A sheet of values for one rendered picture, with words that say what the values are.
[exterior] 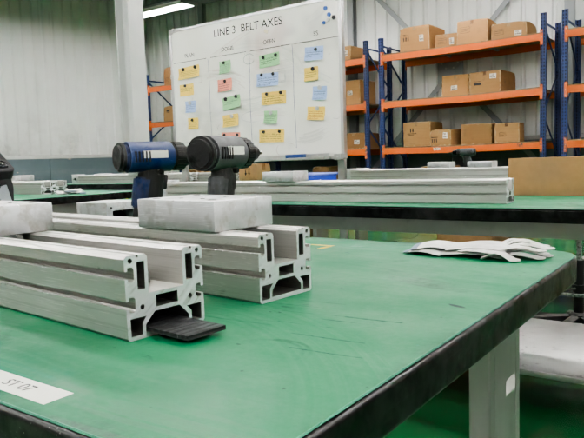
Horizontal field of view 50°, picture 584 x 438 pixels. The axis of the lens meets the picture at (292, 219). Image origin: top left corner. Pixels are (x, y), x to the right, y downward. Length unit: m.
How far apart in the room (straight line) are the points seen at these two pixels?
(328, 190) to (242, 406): 2.08
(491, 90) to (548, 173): 8.03
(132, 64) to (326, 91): 5.83
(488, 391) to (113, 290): 0.63
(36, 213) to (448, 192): 1.63
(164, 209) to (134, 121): 8.58
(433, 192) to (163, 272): 1.72
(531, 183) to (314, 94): 1.81
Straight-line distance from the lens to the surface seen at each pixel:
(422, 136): 11.10
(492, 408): 1.07
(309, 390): 0.49
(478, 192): 2.26
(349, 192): 2.47
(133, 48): 9.61
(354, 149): 11.46
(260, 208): 0.86
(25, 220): 0.94
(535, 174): 2.67
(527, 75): 11.49
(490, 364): 1.04
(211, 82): 4.62
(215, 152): 1.03
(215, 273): 0.82
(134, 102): 9.47
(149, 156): 1.23
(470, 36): 10.81
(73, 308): 0.72
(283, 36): 4.25
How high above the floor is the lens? 0.95
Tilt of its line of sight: 5 degrees down
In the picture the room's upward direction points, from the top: 2 degrees counter-clockwise
